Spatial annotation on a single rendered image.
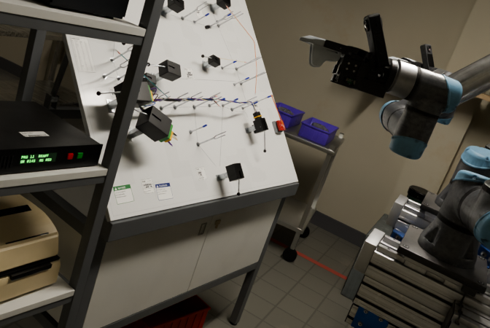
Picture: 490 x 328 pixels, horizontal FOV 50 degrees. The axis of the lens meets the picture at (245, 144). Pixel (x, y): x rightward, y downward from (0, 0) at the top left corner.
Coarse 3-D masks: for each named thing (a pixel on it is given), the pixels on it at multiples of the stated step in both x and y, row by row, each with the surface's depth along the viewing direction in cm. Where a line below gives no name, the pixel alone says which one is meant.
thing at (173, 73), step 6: (168, 60) 185; (162, 66) 184; (168, 66) 185; (174, 66) 187; (162, 72) 185; (168, 72) 184; (174, 72) 186; (180, 72) 189; (156, 78) 190; (162, 78) 191; (168, 78) 188; (174, 78) 189; (156, 84) 193
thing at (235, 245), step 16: (240, 208) 226; (256, 208) 238; (272, 208) 252; (224, 224) 221; (240, 224) 232; (256, 224) 245; (208, 240) 215; (224, 240) 226; (240, 240) 239; (256, 240) 252; (208, 256) 221; (224, 256) 233; (240, 256) 246; (256, 256) 260; (208, 272) 227; (224, 272) 240; (192, 288) 222
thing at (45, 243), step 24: (0, 216) 144; (24, 216) 148; (0, 240) 137; (24, 240) 142; (48, 240) 149; (0, 264) 136; (24, 264) 142; (48, 264) 148; (0, 288) 136; (24, 288) 144
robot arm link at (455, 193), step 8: (456, 176) 134; (464, 176) 131; (472, 176) 129; (480, 176) 128; (456, 184) 133; (464, 184) 130; (472, 184) 129; (480, 184) 128; (448, 192) 135; (456, 192) 131; (464, 192) 128; (448, 200) 134; (456, 200) 130; (440, 208) 137; (448, 208) 133; (456, 208) 130; (448, 216) 133; (456, 216) 131
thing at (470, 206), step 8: (488, 184) 119; (472, 192) 126; (480, 192) 121; (488, 192) 118; (464, 200) 126; (472, 200) 124; (480, 200) 120; (488, 200) 118; (464, 208) 125; (472, 208) 122; (480, 208) 119; (488, 208) 117; (464, 216) 125; (472, 216) 121; (480, 216) 118; (488, 216) 115; (464, 224) 127; (472, 224) 120; (480, 224) 117; (488, 224) 115; (472, 232) 122; (480, 232) 117; (488, 232) 115; (480, 240) 119; (488, 240) 116; (488, 248) 118
